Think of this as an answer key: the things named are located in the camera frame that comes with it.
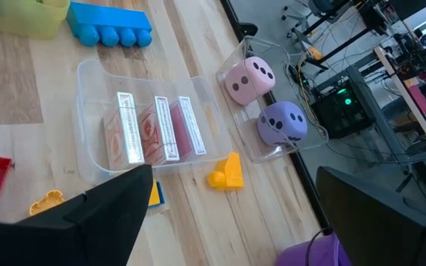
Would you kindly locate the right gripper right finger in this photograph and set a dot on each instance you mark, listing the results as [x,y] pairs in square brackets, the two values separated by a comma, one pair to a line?
[383,229]

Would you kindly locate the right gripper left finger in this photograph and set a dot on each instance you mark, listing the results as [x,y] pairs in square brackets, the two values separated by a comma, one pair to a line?
[69,236]

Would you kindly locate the purple foam dice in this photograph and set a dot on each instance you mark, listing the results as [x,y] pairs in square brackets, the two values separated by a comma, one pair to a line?
[290,131]

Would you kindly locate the pink foam dice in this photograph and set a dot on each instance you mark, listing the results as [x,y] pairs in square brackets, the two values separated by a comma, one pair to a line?
[253,90]

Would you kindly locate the small yellow round piece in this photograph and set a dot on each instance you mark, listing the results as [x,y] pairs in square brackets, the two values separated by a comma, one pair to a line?
[46,202]

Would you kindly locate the purple plastic bucket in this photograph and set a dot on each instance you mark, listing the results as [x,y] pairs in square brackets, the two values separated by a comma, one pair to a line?
[320,255]

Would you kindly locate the small yellow brick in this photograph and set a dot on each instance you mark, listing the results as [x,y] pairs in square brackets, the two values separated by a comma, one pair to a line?
[154,194]

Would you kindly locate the small blue brick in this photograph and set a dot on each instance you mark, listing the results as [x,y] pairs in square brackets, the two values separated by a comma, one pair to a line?
[161,196]

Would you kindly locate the black computer tower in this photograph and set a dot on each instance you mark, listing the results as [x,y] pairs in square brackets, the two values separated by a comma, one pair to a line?
[340,111]

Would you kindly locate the small clear plastic container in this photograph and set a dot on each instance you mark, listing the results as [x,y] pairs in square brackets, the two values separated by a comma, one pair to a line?
[94,111]

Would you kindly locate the wooden desk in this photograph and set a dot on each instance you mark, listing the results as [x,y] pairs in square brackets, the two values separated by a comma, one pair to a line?
[409,103]

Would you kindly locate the yellow toy block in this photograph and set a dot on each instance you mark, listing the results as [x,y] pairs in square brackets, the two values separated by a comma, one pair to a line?
[231,173]

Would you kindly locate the large blue toy block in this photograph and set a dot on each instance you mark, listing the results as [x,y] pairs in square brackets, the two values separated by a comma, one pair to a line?
[109,22]

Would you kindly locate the clear plastic bin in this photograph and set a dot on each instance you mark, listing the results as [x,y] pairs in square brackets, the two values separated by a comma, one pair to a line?
[257,46]

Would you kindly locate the yellow translucent bin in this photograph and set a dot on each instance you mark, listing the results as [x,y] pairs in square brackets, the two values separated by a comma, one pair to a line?
[20,16]

